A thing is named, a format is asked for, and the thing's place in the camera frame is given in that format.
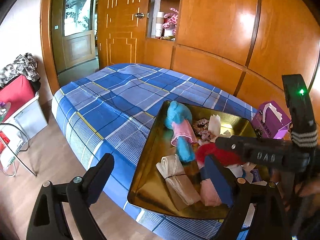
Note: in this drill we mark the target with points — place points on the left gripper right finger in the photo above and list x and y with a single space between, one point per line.
222 178

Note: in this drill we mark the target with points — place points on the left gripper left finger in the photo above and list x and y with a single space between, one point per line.
95 179

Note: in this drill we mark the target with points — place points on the red fuzzy sock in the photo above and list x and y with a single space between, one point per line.
225 158

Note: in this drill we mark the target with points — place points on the cream cloth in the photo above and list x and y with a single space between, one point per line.
182 192

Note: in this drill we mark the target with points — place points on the teal pink plush toy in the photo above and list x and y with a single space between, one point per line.
179 120

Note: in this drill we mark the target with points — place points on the pink fuzzy towel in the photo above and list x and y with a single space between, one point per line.
208 193

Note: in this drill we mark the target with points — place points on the white wipes packet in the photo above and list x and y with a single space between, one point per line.
214 127

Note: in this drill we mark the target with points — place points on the blue plaid bed sheet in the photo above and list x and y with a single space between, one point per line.
113 110

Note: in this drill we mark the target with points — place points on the glass side table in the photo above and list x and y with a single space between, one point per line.
13 142

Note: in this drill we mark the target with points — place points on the red topped storage box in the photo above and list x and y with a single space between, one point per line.
25 111

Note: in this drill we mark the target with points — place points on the patterned clothes pile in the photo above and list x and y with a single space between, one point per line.
25 65

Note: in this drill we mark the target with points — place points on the pink spotted plush toy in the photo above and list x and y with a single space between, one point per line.
171 20

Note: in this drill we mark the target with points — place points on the wooden door with glass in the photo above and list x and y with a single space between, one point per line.
72 32

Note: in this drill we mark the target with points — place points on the wooden wardrobe wall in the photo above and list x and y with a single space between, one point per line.
241 46

